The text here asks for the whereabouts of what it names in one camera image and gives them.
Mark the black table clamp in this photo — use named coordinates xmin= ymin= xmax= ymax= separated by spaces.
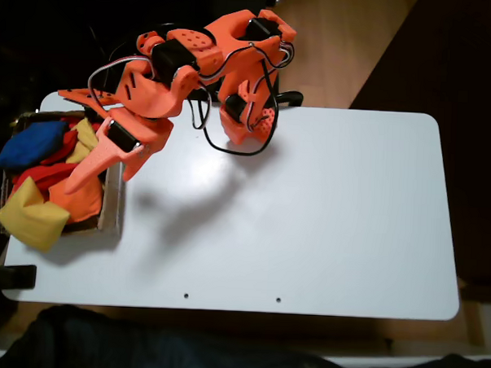
xmin=275 ymin=90 xmax=305 ymax=109

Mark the person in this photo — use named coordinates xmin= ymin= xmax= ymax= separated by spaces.
xmin=0 ymin=301 xmax=491 ymax=368

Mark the blue bean bag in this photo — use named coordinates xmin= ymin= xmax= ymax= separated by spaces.
xmin=0 ymin=118 xmax=69 ymax=172

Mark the orange bean bag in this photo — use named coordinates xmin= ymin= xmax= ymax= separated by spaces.
xmin=46 ymin=173 xmax=105 ymax=227

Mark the black power cable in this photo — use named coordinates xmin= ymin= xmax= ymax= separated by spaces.
xmin=199 ymin=59 xmax=283 ymax=158

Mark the red bean bag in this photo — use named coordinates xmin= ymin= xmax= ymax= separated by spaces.
xmin=11 ymin=160 xmax=82 ymax=194
xmin=39 ymin=128 xmax=80 ymax=168
xmin=59 ymin=116 xmax=107 ymax=136

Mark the cardboard box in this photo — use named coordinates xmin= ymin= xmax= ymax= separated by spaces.
xmin=0 ymin=106 xmax=129 ymax=241

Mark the black bracket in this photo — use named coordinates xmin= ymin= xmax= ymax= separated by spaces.
xmin=0 ymin=264 xmax=37 ymax=292

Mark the yellow bean bag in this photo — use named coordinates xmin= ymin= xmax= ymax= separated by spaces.
xmin=64 ymin=116 xmax=103 ymax=165
xmin=0 ymin=175 xmax=74 ymax=254

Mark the orange camera mount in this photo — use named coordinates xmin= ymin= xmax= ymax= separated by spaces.
xmin=55 ymin=86 xmax=124 ymax=120

